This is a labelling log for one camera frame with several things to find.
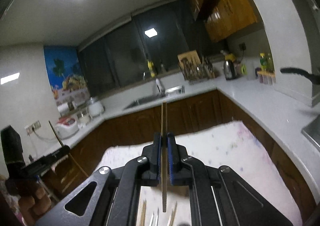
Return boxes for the upper wooden cabinets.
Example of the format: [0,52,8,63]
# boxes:
[188,0,258,43]

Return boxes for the wooden cutting board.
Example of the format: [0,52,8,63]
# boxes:
[177,50,201,66]

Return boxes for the fruit beach poster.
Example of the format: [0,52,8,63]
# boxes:
[43,46,90,106]

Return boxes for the white red rice cooker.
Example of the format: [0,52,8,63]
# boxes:
[54,117,79,139]

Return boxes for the electric steel kettle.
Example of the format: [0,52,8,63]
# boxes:
[223,60,238,80]

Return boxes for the dark kitchen window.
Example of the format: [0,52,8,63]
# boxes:
[78,0,193,97]

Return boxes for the spice jar rack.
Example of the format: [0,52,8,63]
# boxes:
[257,71,276,85]

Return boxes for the yellow detergent bottle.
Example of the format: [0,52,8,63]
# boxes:
[146,54,157,78]

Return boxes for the white pot with lid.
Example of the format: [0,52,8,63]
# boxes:
[87,97,105,117]

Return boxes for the floral white tablecloth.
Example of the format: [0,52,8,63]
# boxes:
[94,121,303,225]

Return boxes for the wooden chopstick left pair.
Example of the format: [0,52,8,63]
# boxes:
[139,199,146,226]

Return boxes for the kitchen sink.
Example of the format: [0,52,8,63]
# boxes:
[122,85,186,111]

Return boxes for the faucet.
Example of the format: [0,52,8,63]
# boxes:
[143,71,165,96]

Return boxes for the wall power socket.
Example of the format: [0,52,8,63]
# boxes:
[24,120,41,136]

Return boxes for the person left hand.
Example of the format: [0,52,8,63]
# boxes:
[18,183,52,225]

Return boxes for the dish drying rack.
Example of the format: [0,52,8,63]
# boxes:
[179,63,216,84]

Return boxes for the green drink bottle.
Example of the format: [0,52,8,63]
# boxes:
[260,53,268,71]

